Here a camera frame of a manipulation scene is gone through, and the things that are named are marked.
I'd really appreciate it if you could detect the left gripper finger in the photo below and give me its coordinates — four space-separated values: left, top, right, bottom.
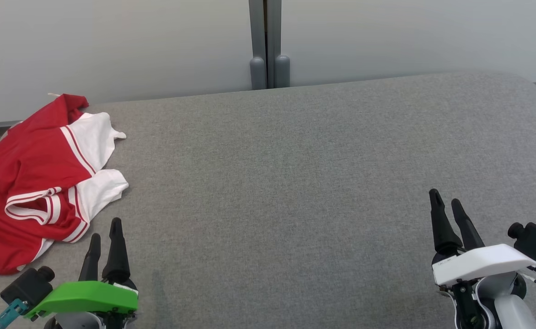
102 218 137 289
78 233 102 282

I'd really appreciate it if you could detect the grey double partition post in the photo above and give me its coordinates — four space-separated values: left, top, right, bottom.
248 0 291 90

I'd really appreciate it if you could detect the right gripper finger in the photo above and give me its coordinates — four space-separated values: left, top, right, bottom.
451 199 486 251
429 188 463 256

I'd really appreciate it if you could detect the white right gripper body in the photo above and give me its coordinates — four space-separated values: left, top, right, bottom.
432 244 536 329

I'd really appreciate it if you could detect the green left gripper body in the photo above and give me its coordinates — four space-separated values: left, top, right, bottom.
25 281 139 329

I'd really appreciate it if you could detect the red white sports jersey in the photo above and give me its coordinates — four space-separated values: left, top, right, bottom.
0 112 130 276

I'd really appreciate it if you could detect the teal left camera connector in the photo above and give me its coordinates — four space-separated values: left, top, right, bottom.
0 299 30 329

